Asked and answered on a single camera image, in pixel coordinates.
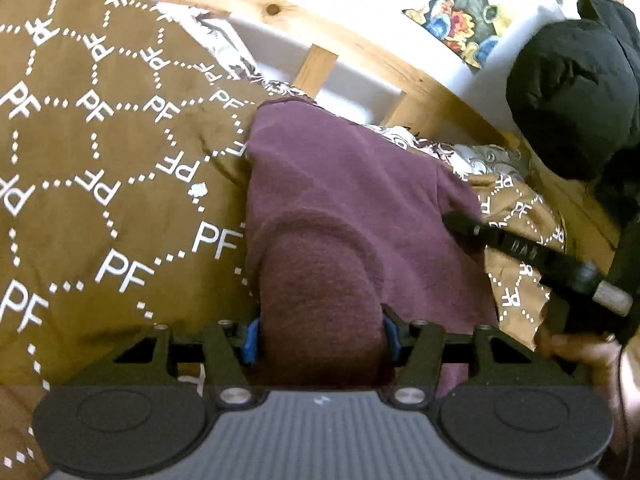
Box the maroon garment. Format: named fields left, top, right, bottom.
left=246, top=100, right=498, bottom=389

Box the person's right hand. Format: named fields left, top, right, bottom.
left=535, top=324, right=639, bottom=456

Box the black puffy jacket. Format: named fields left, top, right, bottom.
left=506, top=0, right=639, bottom=226

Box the brown patterned blanket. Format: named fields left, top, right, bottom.
left=1, top=0, right=565, bottom=479

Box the colourful anime group poster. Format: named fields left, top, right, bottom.
left=401, top=0, right=532, bottom=72

